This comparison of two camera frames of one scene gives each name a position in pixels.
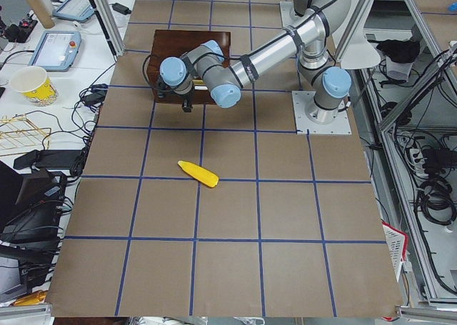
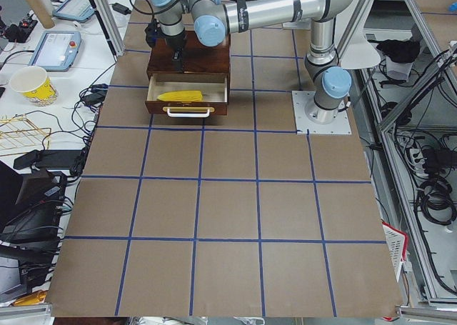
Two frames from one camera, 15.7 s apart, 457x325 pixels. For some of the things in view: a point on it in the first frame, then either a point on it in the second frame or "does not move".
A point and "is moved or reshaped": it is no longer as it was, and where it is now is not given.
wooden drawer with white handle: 201,94 is moved or reshaped
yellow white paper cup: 33,83 does not move
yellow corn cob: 199,173 is moved or reshaped
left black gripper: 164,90 -> 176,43
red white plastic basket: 397,242 does not move
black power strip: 72,158 does not move
